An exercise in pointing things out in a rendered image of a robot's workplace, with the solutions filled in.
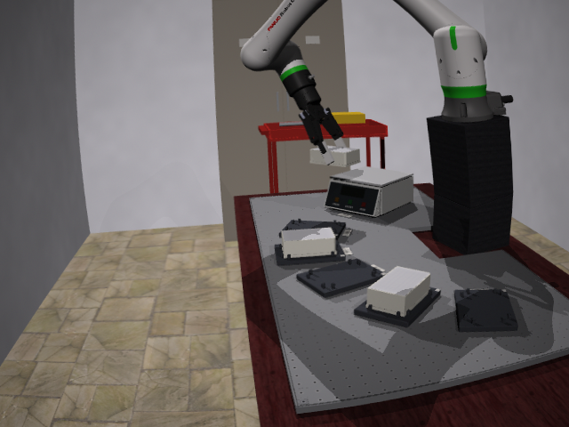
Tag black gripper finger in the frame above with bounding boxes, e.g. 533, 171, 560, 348
299, 109, 335, 165
318, 108, 346, 148

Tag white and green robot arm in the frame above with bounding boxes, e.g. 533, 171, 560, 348
240, 0, 513, 122

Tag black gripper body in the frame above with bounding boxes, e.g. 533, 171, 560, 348
293, 86, 324, 121

